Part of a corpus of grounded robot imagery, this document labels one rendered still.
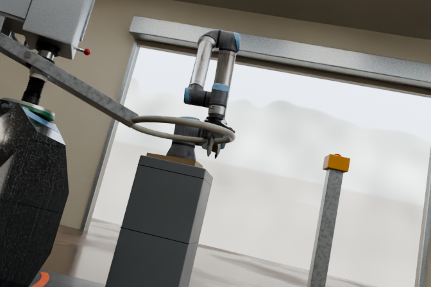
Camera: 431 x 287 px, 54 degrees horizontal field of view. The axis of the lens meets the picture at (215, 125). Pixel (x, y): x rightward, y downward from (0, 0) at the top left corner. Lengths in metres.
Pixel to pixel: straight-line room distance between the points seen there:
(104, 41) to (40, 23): 5.66
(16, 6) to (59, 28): 0.18
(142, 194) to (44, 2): 1.16
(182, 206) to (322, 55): 4.65
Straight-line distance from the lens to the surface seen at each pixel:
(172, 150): 2.60
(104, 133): 6.99
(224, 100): 2.12
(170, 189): 2.44
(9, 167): 1.58
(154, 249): 2.45
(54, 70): 1.88
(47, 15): 1.90
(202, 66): 2.42
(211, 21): 7.26
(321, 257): 2.45
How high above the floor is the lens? 0.58
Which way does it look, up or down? 12 degrees up
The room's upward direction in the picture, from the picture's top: 13 degrees clockwise
